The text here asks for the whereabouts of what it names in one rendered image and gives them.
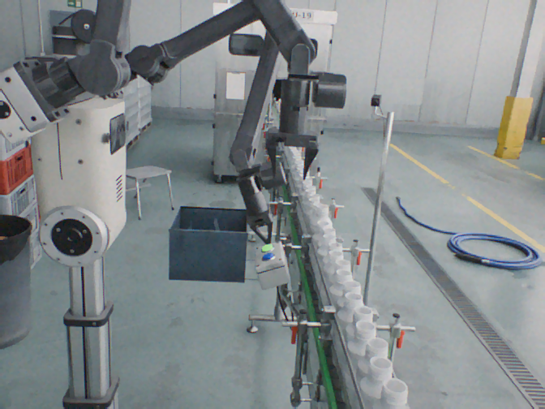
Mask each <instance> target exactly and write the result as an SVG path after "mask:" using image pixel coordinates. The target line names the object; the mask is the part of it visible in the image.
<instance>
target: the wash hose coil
mask: <svg viewBox="0 0 545 409"><path fill-rule="evenodd" d="M395 198H396V199H397V200H398V201H399V202H400V207H401V208H402V209H403V210H404V211H405V213H406V216H408V217H410V218H412V219H413V220H414V221H415V222H417V223H418V224H419V225H421V226H425V227H427V228H429V229H431V230H435V231H439V232H442V233H446V234H453V236H452V237H451V238H450V239H449V241H448V246H449V247H450V249H451V250H452V251H454V252H455V253H454V256H456V257H459V258H460V259H463V260H472V261H474V262H477V263H480V264H483V265H490V266H495V267H499V268H500V269H533V268H535V267H537V266H539V265H540V264H541V262H542V258H541V256H540V255H539V253H538V252H537V251H535V250H534V248H533V247H531V246H530V245H528V244H526V243H522V242H520V241H517V240H515V239H511V238H508V237H505V236H502V235H494V234H488V233H482V232H463V233H461V232H454V231H448V230H440V229H436V228H434V227H432V226H429V225H426V224H424V223H421V222H419V221H418V220H417V219H416V218H415V217H413V216H411V215H409V214H408V213H407V210H406V209H405V208H404V207H403V206H402V203H401V197H400V196H397V197H395ZM466 239H489V240H496V241H500V242H503V243H508V244H511V245H513V246H515V247H517V248H520V249H521V250H524V251H525V252H526V253H527V254H528V255H529V256H528V257H527V258H525V259H522V260H504V259H496V258H490V257H485V256H480V255H477V254H474V253H472V252H468V251H466V250H465V249H463V248H462V247H461V246H460V244H459V243H460V242H461V241H463V240H466ZM456 241H457V245H456V244H455V242H456ZM451 244H452V245H451ZM533 258H534V260H533ZM532 260H533V261H532ZM531 261H532V262H531Z"/></svg>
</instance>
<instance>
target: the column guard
mask: <svg viewBox="0 0 545 409"><path fill-rule="evenodd" d="M532 100H533V98H521V97H511V96H506V97H505V102H504V109H503V114H502V118H501V122H500V129H499V134H498V139H497V144H498V146H497V148H496V152H495V155H493V156H495V157H498V158H502V159H509V160H519V158H520V154H521V150H522V146H523V142H524V138H525V134H526V125H527V122H528V118H529V115H530V108H531V104H532Z"/></svg>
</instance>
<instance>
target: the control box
mask: <svg viewBox="0 0 545 409"><path fill-rule="evenodd" d="M269 245H272V249H270V250H268V251H263V250H262V248H263V247H264V246H263V247H259V248H256V249H255V271H256V273H257V277H258V279H259V282H260V286H261V289H262V290H267V289H269V288H273V287H275V286H276V287H277V295H278V299H279V302H280V305H281V310H282V312H283V314H284V317H285V319H286V321H289V320H288V318H287V315H286V314H285V310H284V308H283V305H282V302H281V297H282V298H283V300H284V301H285V302H286V304H287V305H288V307H289V308H290V311H291V318H292V321H294V316H295V317H296V319H298V316H299V313H298V311H297V310H296V308H295V307H294V305H293V304H292V301H291V295H289V298H288V296H287V295H286V293H285V292H284V291H283V285H284V284H287V283H290V275H289V270H288V265H287V260H286V257H285V253H284V250H283V247H282V244H281V242H276V243H271V244H269ZM267 253H272V254H273V257H272V258H270V259H268V260H264V259H263V255H265V254H267Z"/></svg>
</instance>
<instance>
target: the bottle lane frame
mask: <svg viewBox="0 0 545 409"><path fill-rule="evenodd" d="M277 190H278V191H279V195H283V198H284V203H289V198H288V196H287V191H286V188H285V187H284V185H283V186H280V187H278V189H277ZM277 190H276V193H277ZM290 212H291V207H290V206H284V205H283V214H282V215H281V217H286V220H285V225H284V221H281V228H282V233H285V234H288V231H289V232H291V234H290V236H291V237H292V239H291V244H292V246H299V242H298V236H297V232H296V229H295V225H294V219H293V217H291V215H290ZM300 256H302V252H301V250H291V254H290V267H289V273H290V282H291V287H292V290H298V284H299V283H300V281H301V282H302V287H301V292H297V293H296V292H293V297H294V302H295V303H297V302H298V294H300V304H297V305H294V306H295V308H296V310H297V311H298V313H299V310H300V309H305V310H307V322H316V323H319V322H320V321H318V320H317V316H316V315H317V314H316V313H315V306H314V303H313V299H312V296H311V290H310V287H309V281H308V279H307V277H308V276H307V273H306V270H305V265H304V264H302V261H301V260H300ZM319 336H320V329H319V328H307V333H306V334H305V337H304V338H305V339H306V341H307V356H306V364H305V371H306V376H307V382H316V373H317V372H318V369H319V370H320V385H308V391H309V396H310V398H315V390H316V386H318V389H319V396H318V402H316V401H314V402H312V403H311V409H339V408H338V404H341V403H338V402H337V398H336V395H335V392H336V391H339V390H335V389H334V388H333V380H334V379H332V378H331V374H330V370H329V369H330V368H332V367H329V366H328V361H327V358H328V357H327V356H326V353H325V349H324V348H325V347H321V345H320V340H319Z"/></svg>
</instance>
